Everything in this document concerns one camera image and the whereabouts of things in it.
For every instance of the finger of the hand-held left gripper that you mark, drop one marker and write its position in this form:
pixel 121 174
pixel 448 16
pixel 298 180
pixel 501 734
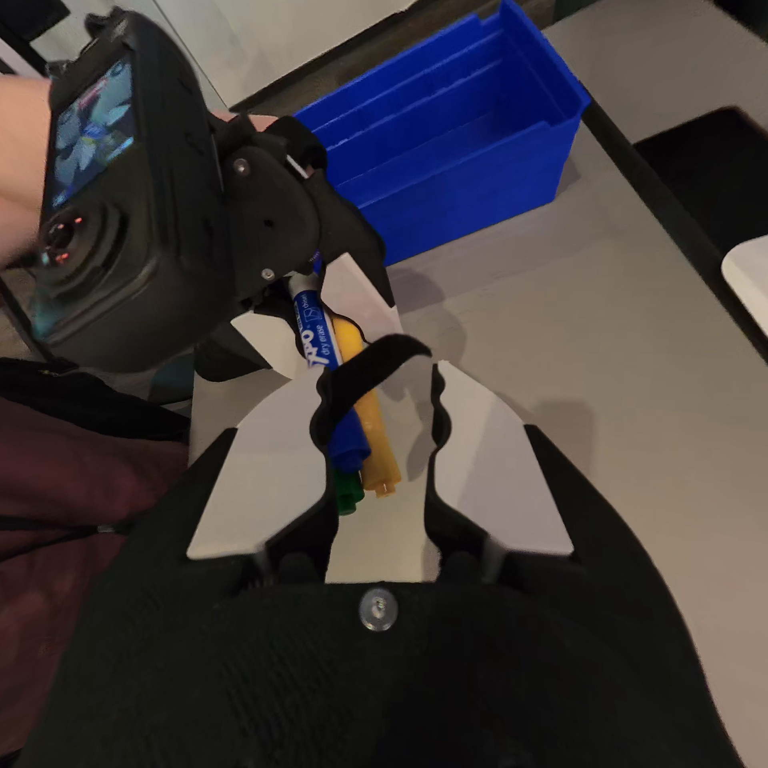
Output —
pixel 366 294
pixel 270 339

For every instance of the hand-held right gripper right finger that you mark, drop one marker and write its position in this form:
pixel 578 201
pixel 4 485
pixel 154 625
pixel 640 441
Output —
pixel 498 480

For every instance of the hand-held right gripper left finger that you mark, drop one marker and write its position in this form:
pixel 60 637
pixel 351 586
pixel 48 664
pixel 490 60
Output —
pixel 264 480

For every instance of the blue dry erase marker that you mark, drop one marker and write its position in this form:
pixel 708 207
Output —
pixel 312 324

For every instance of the green dry erase marker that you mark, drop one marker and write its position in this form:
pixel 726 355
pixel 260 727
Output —
pixel 348 495

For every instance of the yellow dry erase marker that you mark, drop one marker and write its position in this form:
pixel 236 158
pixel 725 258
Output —
pixel 375 432

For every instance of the person's left forearm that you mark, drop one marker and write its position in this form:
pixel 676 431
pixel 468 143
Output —
pixel 21 168

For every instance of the blue plastic bin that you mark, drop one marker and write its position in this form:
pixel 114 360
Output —
pixel 468 150

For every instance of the person's maroon clothing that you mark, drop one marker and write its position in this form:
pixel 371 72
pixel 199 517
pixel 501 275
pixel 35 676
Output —
pixel 60 480

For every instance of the white tray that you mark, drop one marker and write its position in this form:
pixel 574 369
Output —
pixel 750 276

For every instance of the black mat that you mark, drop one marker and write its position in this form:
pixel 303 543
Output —
pixel 708 174

